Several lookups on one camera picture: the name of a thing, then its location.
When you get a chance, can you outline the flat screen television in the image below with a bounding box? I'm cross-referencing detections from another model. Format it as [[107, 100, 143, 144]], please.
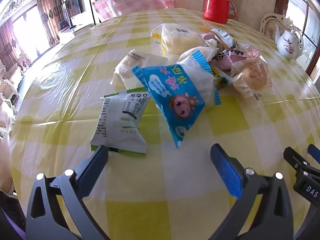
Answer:
[[61, 0, 82, 20]]

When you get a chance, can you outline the clear yellow cake packet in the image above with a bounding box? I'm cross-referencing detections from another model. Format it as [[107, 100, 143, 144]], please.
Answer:
[[151, 23, 204, 55]]

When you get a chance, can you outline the red thermos jug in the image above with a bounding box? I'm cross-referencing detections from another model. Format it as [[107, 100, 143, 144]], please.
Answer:
[[203, 0, 237, 25]]

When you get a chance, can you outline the blue cartoon snack packet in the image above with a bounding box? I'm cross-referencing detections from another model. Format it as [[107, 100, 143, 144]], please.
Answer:
[[132, 51, 222, 149]]

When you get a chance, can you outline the grey green snack packet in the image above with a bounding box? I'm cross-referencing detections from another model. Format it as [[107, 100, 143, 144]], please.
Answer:
[[90, 90, 152, 158]]

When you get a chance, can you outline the pink checked cloth cover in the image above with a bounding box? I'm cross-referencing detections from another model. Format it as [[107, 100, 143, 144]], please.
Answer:
[[92, 0, 175, 23]]

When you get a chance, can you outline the olive green snack packet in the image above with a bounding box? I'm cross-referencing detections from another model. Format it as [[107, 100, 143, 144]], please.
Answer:
[[211, 66, 233, 89]]

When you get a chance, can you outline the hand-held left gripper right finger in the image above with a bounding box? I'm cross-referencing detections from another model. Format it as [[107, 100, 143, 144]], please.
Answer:
[[210, 144, 294, 240]]

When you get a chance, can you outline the glass partition wooden frame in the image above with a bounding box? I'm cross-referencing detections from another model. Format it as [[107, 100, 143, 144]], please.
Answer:
[[285, 0, 320, 75]]

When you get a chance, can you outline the white floral teapot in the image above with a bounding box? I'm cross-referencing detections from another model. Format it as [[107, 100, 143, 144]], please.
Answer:
[[274, 25, 304, 60]]

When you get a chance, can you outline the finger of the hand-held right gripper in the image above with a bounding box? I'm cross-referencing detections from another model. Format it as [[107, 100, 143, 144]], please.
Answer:
[[308, 144, 320, 165], [283, 147, 312, 177]]

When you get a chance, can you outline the brown patterned curtain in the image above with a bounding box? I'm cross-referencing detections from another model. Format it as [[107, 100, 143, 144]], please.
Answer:
[[37, 0, 60, 48], [0, 20, 23, 65]]

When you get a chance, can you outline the white orange snack packet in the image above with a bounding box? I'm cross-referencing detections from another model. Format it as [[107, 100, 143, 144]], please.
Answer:
[[211, 29, 237, 49]]

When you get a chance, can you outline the yellow checked tablecloth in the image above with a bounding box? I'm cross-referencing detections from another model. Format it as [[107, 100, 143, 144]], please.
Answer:
[[9, 8, 320, 240]]

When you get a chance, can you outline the pink snack packet black print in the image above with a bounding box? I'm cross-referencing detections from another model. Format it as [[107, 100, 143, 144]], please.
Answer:
[[209, 49, 247, 70]]

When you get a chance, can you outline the clear brown bread packet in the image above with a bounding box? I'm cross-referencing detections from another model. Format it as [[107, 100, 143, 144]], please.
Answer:
[[230, 44, 273, 100]]

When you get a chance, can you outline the white ornate sofa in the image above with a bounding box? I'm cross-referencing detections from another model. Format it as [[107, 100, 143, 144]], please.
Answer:
[[0, 62, 28, 140]]

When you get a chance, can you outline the cream white snack packet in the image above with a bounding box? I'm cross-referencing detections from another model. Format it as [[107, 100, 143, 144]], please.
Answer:
[[111, 49, 155, 88]]

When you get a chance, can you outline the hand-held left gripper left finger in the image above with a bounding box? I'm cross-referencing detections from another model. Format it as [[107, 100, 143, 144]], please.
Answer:
[[25, 145, 110, 240]]

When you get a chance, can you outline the white television cabinet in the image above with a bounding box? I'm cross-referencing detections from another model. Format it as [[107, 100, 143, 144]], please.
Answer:
[[57, 24, 93, 40]]

